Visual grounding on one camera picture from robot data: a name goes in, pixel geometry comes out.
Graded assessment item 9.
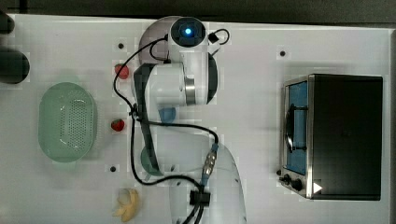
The black cylinder post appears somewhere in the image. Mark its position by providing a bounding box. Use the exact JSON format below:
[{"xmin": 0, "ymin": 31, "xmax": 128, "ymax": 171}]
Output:
[
  {"xmin": 0, "ymin": 11, "xmax": 15, "ymax": 35},
  {"xmin": 0, "ymin": 49, "xmax": 30, "ymax": 84}
]

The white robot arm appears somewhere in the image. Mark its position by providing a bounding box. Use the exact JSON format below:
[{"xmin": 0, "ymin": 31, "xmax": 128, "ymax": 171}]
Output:
[{"xmin": 132, "ymin": 17, "xmax": 248, "ymax": 224}]

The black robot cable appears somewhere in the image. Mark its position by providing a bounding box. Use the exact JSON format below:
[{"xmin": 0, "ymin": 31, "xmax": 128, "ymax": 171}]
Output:
[{"xmin": 112, "ymin": 28, "xmax": 231, "ymax": 224}]

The blue cup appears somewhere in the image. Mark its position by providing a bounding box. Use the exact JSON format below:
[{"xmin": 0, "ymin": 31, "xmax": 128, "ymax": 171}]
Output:
[{"xmin": 159, "ymin": 107, "xmax": 177, "ymax": 123}]

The green cup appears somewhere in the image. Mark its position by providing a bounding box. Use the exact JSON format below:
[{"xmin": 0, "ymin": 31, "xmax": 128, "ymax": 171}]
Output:
[{"xmin": 140, "ymin": 148, "xmax": 163, "ymax": 181}]

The silver black toaster oven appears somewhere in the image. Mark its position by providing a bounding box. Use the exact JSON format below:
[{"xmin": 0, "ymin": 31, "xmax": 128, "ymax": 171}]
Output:
[{"xmin": 276, "ymin": 74, "xmax": 383, "ymax": 201}]

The green perforated colander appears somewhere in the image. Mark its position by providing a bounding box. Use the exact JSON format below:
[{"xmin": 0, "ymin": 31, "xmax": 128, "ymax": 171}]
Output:
[{"xmin": 38, "ymin": 82, "xmax": 97, "ymax": 163}]

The red toy strawberry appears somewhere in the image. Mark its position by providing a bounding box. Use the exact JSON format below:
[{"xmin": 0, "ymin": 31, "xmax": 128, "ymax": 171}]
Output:
[
  {"xmin": 111, "ymin": 119, "xmax": 125, "ymax": 132},
  {"xmin": 114, "ymin": 64, "xmax": 130, "ymax": 79}
]

